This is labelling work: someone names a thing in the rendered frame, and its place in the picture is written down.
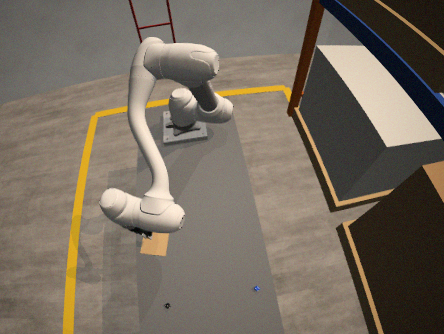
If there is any tan flat mat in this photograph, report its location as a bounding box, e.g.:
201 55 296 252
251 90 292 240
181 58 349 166
140 233 169 256

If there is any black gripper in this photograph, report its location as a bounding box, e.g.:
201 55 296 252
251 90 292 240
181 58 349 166
129 227 153 240

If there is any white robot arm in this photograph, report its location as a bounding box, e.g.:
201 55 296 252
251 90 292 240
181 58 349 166
99 37 233 233

